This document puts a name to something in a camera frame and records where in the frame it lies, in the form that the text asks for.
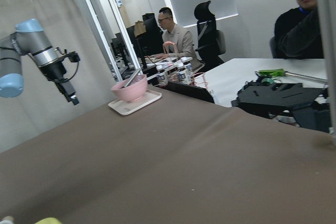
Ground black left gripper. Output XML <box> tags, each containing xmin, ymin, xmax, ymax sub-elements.
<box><xmin>39</xmin><ymin>62</ymin><xmax>79</xmax><ymax>105</ymax></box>

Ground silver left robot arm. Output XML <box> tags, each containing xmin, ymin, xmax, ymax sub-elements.
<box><xmin>1</xmin><ymin>19</ymin><xmax>80</xmax><ymax>105</ymax></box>

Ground yellow cup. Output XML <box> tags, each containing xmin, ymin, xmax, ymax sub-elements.
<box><xmin>35</xmin><ymin>217</ymin><xmax>62</xmax><ymax>224</ymax></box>

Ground cream plastic tray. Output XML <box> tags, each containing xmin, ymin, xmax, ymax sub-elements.
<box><xmin>108</xmin><ymin>89</ymin><xmax>162</xmax><ymax>116</ymax></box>

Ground pink bowl with ice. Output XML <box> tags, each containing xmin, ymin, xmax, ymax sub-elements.
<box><xmin>111</xmin><ymin>74</ymin><xmax>148</xmax><ymax>102</ymax></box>

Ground black monitor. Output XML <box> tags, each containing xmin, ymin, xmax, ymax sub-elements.
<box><xmin>127</xmin><ymin>13</ymin><xmax>163</xmax><ymax>60</ymax></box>

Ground man in beige jacket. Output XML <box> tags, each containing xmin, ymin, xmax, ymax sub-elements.
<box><xmin>152</xmin><ymin>7</ymin><xmax>203</xmax><ymax>71</ymax></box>

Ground black long bar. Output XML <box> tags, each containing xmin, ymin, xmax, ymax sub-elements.
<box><xmin>166</xmin><ymin>81</ymin><xmax>215</xmax><ymax>103</ymax></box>

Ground black office chair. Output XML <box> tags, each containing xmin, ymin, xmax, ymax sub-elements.
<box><xmin>194</xmin><ymin>1</ymin><xmax>226</xmax><ymax>72</ymax></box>

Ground green tipped grabber stick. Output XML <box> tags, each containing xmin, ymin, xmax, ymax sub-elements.
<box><xmin>255</xmin><ymin>69</ymin><xmax>328</xmax><ymax>84</ymax></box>

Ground seated person dark clothes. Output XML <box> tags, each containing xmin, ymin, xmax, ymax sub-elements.
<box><xmin>274</xmin><ymin>0</ymin><xmax>324</xmax><ymax>59</ymax></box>

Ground bottle in wire rack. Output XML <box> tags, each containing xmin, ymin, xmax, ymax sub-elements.
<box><xmin>156</xmin><ymin>65</ymin><xmax>168</xmax><ymax>87</ymax></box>

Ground black plastic bracket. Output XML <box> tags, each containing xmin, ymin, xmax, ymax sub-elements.
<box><xmin>231</xmin><ymin>81</ymin><xmax>331</xmax><ymax>133</ymax></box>

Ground aluminium frame post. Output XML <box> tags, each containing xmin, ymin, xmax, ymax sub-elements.
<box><xmin>317</xmin><ymin>0</ymin><xmax>335</xmax><ymax>130</ymax></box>

